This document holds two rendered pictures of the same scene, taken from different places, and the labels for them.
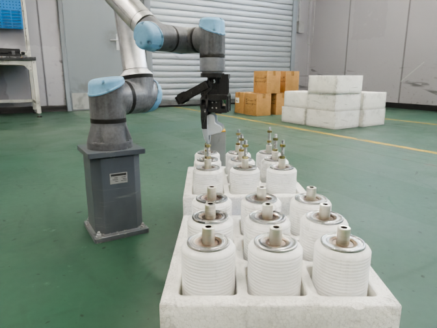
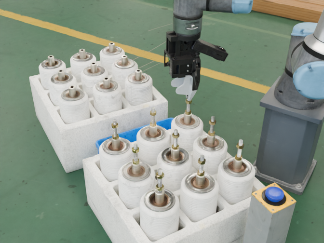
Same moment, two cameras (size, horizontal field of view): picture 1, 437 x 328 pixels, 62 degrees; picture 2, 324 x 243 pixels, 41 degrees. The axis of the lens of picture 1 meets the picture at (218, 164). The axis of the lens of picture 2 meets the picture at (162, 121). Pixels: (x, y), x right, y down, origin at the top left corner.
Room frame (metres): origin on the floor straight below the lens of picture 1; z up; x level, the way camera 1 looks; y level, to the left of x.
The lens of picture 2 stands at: (2.03, -0.55, 1.01)
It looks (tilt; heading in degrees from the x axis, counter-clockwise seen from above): 36 degrees down; 151
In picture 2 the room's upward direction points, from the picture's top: 1 degrees clockwise
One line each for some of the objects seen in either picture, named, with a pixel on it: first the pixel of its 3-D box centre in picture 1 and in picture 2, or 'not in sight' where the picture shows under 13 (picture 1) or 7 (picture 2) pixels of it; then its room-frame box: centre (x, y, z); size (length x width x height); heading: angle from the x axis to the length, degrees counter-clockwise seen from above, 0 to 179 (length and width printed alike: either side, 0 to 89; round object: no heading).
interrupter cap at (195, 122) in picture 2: (207, 168); (187, 121); (1.13, 0.03, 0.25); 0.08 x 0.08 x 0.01
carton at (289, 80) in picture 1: (285, 81); not in sight; (5.47, -0.98, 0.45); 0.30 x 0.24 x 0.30; 28
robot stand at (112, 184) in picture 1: (113, 189); (290, 135); (1.23, 0.37, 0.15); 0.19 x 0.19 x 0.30; 30
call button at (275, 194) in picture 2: not in sight; (274, 195); (1.54, 0.01, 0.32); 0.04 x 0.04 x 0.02
